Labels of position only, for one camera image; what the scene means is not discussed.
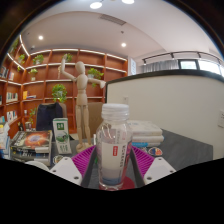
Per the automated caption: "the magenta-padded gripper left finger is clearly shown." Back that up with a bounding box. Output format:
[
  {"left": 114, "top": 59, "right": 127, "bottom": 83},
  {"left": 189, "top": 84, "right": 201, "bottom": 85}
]
[{"left": 49, "top": 144, "right": 98, "bottom": 188}]

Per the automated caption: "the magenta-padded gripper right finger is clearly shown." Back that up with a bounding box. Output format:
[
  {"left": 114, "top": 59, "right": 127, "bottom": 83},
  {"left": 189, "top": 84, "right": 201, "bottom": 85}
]
[{"left": 129, "top": 145, "right": 177, "bottom": 188}]

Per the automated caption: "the clear plastic water bottle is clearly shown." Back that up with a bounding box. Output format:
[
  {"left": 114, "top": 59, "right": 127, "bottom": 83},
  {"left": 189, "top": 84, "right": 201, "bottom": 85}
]
[{"left": 95, "top": 103, "right": 134, "bottom": 192}]

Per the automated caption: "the green and white carton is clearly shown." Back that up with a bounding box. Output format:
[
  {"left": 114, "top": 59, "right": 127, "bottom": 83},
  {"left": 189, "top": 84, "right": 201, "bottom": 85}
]
[{"left": 52, "top": 117, "right": 73, "bottom": 155}]

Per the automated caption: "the book stack with orange cover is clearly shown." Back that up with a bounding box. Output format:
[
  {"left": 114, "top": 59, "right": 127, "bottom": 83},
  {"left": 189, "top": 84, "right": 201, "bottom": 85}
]
[{"left": 9, "top": 130, "right": 54, "bottom": 163}]

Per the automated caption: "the dark office chair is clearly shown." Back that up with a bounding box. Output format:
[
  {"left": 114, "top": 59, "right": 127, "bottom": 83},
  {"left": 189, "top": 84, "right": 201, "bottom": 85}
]
[{"left": 35, "top": 102, "right": 64, "bottom": 132}]

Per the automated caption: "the tan chair back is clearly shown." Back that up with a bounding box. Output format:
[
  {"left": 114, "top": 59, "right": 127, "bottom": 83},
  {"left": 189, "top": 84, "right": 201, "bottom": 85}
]
[{"left": 87, "top": 101, "right": 105, "bottom": 138}]

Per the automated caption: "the wooden artist mannequin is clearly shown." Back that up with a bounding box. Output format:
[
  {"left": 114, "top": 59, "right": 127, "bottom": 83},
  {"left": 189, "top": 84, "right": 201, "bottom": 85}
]
[{"left": 58, "top": 58, "right": 107, "bottom": 154}]

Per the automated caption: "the wooden shelf unit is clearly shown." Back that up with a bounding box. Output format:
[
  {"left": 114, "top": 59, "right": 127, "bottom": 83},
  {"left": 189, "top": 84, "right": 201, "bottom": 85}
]
[{"left": 0, "top": 34, "right": 129, "bottom": 138}]

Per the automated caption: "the window with grey curtain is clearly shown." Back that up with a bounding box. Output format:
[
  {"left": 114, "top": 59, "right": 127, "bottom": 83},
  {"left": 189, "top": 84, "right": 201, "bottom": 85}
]
[{"left": 143, "top": 58, "right": 224, "bottom": 76}]

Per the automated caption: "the ceiling air vent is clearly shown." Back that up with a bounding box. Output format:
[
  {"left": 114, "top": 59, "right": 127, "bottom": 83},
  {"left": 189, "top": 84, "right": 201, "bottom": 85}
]
[{"left": 98, "top": 13, "right": 127, "bottom": 26}]

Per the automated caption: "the branched ceiling chandelier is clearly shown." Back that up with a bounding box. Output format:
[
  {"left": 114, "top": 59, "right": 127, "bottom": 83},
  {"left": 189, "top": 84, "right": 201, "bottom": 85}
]
[{"left": 89, "top": 0, "right": 136, "bottom": 10}]

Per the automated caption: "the large white wall outlet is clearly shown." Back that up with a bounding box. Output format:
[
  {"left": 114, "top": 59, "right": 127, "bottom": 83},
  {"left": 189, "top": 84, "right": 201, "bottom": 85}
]
[{"left": 217, "top": 110, "right": 224, "bottom": 129}]

